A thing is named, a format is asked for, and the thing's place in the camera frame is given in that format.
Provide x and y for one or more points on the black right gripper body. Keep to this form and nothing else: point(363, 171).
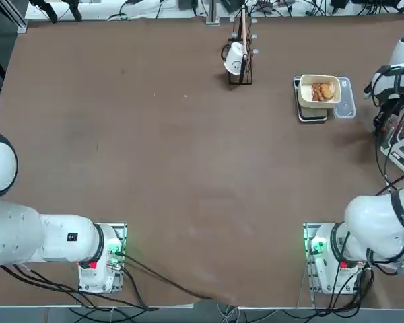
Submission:
point(395, 106)

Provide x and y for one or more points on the brown fried chicken toy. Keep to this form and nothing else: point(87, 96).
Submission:
point(315, 92)

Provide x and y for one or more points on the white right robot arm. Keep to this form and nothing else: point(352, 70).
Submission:
point(373, 228)

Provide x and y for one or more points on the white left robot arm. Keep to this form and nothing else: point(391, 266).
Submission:
point(54, 242)

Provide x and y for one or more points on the clear plastic container lid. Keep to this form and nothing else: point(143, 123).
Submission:
point(347, 109)

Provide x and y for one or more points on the cream rectangular container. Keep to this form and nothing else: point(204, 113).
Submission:
point(304, 96)

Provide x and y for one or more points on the white smiley mug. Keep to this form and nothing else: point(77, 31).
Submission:
point(234, 57)

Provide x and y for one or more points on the aluminium frame profile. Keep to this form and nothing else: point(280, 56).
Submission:
point(18, 20)

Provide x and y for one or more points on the aluminium camera post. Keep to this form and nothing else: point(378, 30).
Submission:
point(212, 13)

